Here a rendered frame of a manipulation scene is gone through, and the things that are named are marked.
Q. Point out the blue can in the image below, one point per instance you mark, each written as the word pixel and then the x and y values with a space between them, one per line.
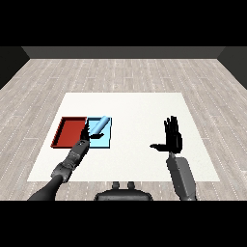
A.
pixel 99 125

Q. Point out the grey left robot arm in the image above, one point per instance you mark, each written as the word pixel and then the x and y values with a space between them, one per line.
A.
pixel 71 159

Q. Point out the light blue shallow open box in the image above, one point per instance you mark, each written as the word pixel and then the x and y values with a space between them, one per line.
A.
pixel 100 140

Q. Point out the dark grey robot body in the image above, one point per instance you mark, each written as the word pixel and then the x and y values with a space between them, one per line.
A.
pixel 123 194

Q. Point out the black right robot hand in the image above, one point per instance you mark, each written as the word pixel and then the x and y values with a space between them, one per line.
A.
pixel 173 136

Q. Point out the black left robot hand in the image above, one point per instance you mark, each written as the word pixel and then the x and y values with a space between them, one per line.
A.
pixel 86 133

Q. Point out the red shallow open box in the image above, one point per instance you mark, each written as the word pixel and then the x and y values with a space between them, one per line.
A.
pixel 68 132

